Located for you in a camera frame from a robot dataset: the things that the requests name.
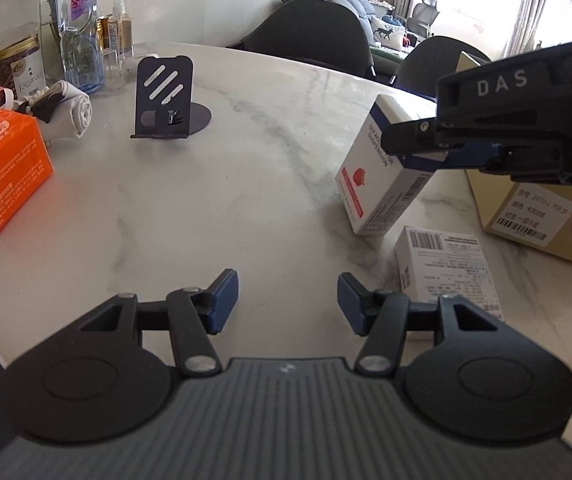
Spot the dark grey sofa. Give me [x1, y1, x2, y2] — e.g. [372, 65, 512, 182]
[335, 0, 419, 52]

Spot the dark beaded accessory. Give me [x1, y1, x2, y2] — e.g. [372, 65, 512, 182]
[13, 86, 62, 124]

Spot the dark metal phone stand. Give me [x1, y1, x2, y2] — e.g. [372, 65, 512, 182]
[130, 55, 213, 139]

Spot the sheer curtain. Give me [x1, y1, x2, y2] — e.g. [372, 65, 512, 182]
[507, 0, 560, 54]

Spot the glass vase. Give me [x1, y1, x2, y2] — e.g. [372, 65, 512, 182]
[40, 0, 74, 43]

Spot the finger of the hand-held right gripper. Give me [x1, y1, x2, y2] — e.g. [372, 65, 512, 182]
[381, 117, 463, 157]
[435, 143, 501, 172]

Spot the grey office chair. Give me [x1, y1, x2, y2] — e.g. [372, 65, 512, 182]
[406, 0, 440, 39]

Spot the beige cardboard box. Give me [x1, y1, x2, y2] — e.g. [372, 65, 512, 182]
[458, 51, 572, 265]

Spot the white marble desktop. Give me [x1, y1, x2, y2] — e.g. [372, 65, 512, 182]
[0, 40, 572, 413]

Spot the white deer print cushion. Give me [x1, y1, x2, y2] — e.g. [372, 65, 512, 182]
[370, 14, 407, 45]

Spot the white red fruit medicine box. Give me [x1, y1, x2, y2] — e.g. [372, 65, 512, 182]
[335, 94, 448, 236]

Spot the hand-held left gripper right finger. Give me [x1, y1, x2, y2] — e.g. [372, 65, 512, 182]
[337, 272, 500, 377]

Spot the rolled grey cloth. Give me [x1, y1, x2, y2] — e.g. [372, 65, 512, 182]
[40, 79, 94, 141]

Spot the amber spray bottle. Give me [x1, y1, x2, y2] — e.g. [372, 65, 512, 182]
[108, 0, 135, 57]

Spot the golden drink can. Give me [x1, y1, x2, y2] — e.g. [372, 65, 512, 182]
[96, 15, 112, 52]

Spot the small clear bottle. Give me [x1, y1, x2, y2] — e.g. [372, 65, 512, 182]
[102, 49, 127, 84]

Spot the clear plastic water bottle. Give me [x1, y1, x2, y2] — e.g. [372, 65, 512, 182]
[60, 0, 105, 94]

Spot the glass jar with gold lid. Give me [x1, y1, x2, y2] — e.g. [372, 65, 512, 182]
[0, 35, 47, 102]

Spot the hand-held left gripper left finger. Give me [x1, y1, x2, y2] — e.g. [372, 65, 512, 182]
[78, 268, 239, 377]

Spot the white barcode medicine box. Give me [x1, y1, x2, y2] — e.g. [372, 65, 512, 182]
[395, 225, 507, 324]

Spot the orange tissue box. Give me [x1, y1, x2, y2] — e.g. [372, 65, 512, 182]
[0, 71, 55, 267]

